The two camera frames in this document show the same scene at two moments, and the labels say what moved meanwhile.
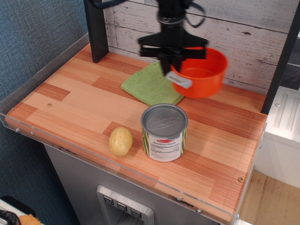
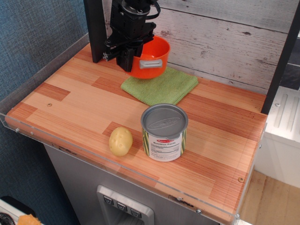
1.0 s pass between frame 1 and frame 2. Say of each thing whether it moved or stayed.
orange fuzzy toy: stayed
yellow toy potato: stayed
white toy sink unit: stayed
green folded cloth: stayed
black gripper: moved
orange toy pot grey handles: moved
